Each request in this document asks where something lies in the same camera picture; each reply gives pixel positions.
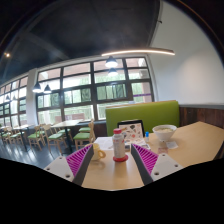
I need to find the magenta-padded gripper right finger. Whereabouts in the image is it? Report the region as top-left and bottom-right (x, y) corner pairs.
(130, 143), (184, 186)

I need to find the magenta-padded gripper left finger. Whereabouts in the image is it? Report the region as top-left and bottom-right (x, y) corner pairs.
(43, 143), (95, 187)

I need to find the red-capped clear drink bottle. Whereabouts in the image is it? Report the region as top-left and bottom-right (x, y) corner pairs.
(111, 128), (127, 160)

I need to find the small white packet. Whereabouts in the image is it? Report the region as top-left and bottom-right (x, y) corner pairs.
(165, 140), (179, 150)

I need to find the group of green-seated wooden chairs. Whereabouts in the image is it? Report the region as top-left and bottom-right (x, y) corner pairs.
(0, 120), (97, 152)

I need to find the white bowl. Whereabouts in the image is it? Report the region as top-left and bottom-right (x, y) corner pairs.
(152, 124), (178, 142)

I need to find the black tablet with stickers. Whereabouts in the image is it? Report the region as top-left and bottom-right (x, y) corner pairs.
(116, 119), (146, 142)

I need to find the white paper sheet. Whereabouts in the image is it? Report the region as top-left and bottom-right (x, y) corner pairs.
(93, 136), (115, 151)

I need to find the light wooden dining table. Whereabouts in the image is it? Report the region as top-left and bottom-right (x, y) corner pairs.
(11, 124), (35, 151)
(51, 119), (85, 153)

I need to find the green upholstered bench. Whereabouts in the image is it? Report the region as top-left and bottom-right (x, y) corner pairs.
(105, 99), (181, 137)

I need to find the group of pendant lamps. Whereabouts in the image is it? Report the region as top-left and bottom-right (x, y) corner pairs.
(3, 55), (120, 103)

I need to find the long curved ceiling light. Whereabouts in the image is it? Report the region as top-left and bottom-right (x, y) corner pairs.
(100, 47), (176, 58)

